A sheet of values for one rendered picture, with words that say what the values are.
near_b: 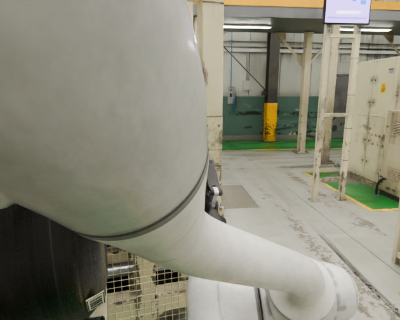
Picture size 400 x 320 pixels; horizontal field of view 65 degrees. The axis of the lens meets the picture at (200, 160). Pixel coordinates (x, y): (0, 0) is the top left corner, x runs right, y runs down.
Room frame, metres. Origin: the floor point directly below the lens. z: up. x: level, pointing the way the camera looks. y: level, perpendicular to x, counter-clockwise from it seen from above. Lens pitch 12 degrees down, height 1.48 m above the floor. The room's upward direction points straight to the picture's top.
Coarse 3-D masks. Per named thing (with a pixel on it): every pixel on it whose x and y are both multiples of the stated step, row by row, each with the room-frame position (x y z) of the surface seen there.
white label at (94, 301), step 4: (100, 292) 0.60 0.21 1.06; (96, 296) 0.59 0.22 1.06; (100, 296) 0.60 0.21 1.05; (104, 296) 0.61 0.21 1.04; (88, 300) 0.58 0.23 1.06; (92, 300) 0.59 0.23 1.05; (96, 300) 0.60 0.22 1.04; (100, 300) 0.61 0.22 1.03; (104, 300) 0.62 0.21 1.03; (88, 304) 0.59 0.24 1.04; (92, 304) 0.60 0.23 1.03; (96, 304) 0.61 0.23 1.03; (100, 304) 0.62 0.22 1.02; (88, 308) 0.60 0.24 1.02; (92, 308) 0.61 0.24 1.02
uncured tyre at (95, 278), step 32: (0, 224) 0.51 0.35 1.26; (32, 224) 0.52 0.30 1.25; (0, 256) 0.50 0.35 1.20; (32, 256) 0.52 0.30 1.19; (64, 256) 0.53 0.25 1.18; (96, 256) 0.58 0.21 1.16; (0, 288) 0.50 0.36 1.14; (32, 288) 0.52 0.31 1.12; (64, 288) 0.54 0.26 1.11; (96, 288) 0.60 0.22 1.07
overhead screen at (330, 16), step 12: (324, 0) 4.16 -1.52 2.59; (336, 0) 4.16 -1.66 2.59; (348, 0) 4.18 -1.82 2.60; (360, 0) 4.19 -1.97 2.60; (324, 12) 4.15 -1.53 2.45; (336, 12) 4.16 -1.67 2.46; (348, 12) 4.18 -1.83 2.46; (360, 12) 4.20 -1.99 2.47; (336, 24) 4.20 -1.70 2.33; (348, 24) 4.20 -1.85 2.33; (360, 24) 4.20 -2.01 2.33
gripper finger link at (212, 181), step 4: (212, 160) 0.66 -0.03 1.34; (212, 164) 0.65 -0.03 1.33; (208, 168) 0.64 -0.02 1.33; (212, 168) 0.64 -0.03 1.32; (208, 172) 0.63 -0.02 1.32; (212, 172) 0.63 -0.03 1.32; (216, 172) 0.64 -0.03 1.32; (208, 176) 0.62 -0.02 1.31; (212, 176) 0.62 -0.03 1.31; (216, 176) 0.63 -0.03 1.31; (208, 180) 0.61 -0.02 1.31; (212, 180) 0.61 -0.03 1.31; (216, 180) 0.62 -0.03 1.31; (208, 184) 0.60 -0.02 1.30; (212, 184) 0.61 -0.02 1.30; (216, 184) 0.61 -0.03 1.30; (208, 188) 0.60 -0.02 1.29; (212, 188) 0.59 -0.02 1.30; (220, 188) 0.60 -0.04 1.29; (208, 192) 0.59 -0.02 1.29; (212, 192) 0.58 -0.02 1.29; (220, 192) 0.59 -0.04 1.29
